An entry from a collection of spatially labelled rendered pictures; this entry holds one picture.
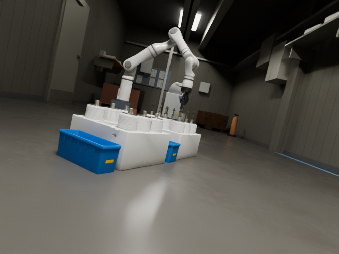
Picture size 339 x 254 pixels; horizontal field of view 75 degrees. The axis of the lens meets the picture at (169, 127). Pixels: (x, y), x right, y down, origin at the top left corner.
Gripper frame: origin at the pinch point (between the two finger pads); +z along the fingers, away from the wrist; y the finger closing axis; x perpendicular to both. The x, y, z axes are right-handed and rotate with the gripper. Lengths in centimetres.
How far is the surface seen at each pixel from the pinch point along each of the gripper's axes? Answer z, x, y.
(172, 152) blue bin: 28.6, -9.3, -19.3
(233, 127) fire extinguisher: 12, 62, 518
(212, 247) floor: 35, -56, -87
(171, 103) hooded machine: -22, 306, 574
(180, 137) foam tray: 19.7, -7.0, -7.7
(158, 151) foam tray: 27.3, -7.8, -35.5
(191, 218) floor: 35, -47, -78
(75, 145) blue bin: 27, 10, -76
